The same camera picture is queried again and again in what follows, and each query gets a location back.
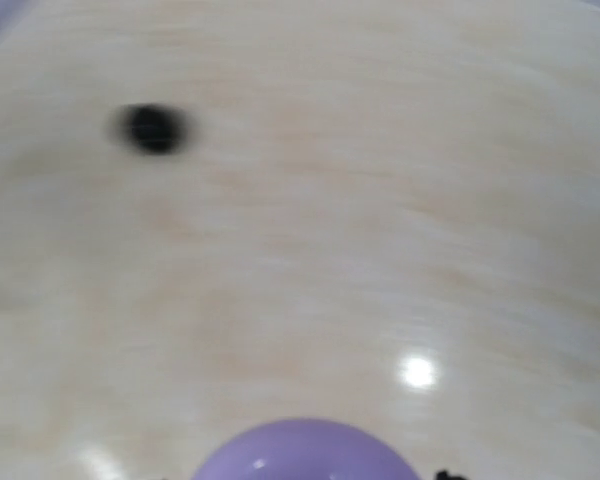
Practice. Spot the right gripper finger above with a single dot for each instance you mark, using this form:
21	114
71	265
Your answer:
447	475

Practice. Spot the purple earbud charging case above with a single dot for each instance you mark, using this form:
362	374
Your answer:
305	449

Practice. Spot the black earbud charging case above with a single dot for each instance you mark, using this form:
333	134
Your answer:
153	129

